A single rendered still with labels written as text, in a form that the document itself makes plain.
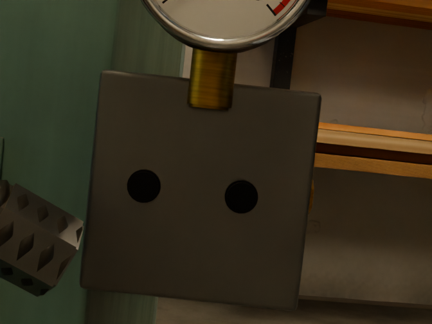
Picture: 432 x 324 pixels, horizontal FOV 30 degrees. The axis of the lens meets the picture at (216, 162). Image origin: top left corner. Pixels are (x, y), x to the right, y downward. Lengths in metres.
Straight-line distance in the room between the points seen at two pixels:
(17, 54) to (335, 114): 2.61
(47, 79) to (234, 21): 0.10
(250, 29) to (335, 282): 2.74
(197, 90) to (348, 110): 2.65
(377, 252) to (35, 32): 2.73
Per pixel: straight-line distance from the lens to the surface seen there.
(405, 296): 3.09
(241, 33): 0.26
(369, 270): 3.02
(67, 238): 0.24
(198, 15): 0.26
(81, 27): 0.33
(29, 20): 0.33
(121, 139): 0.29
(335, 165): 2.40
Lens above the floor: 0.61
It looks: 3 degrees down
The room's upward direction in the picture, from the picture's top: 6 degrees clockwise
